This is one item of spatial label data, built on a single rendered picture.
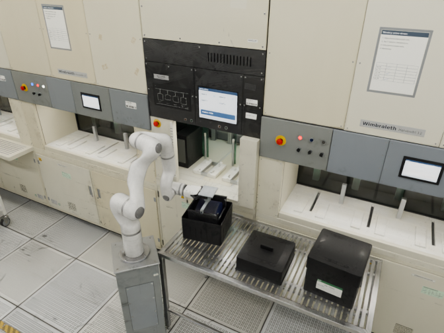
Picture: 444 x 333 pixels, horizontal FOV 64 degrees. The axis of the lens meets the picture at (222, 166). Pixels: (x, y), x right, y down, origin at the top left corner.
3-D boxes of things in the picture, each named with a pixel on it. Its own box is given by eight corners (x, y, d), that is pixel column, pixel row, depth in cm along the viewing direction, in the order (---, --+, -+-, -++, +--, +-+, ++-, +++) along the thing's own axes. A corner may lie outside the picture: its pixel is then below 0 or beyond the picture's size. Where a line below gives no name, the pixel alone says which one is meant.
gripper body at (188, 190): (187, 190, 245) (202, 193, 242) (181, 198, 236) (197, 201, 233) (186, 181, 241) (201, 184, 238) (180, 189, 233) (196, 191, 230)
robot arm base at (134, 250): (120, 266, 218) (116, 243, 209) (118, 246, 233) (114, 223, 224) (151, 259, 223) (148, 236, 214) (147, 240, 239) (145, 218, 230)
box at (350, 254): (301, 289, 203) (306, 256, 191) (316, 258, 224) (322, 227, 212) (352, 311, 190) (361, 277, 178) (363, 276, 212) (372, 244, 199)
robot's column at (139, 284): (128, 351, 250) (113, 273, 213) (125, 318, 273) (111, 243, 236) (168, 340, 257) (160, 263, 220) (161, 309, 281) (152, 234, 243)
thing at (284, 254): (234, 269, 216) (234, 253, 210) (252, 240, 239) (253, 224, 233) (281, 286, 205) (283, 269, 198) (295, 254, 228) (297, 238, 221)
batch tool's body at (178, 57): (160, 259, 328) (137, 39, 233) (209, 206, 402) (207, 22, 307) (248, 295, 293) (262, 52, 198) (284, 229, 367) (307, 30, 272)
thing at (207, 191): (200, 215, 261) (199, 179, 246) (226, 221, 256) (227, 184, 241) (187, 236, 241) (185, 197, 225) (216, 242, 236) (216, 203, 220)
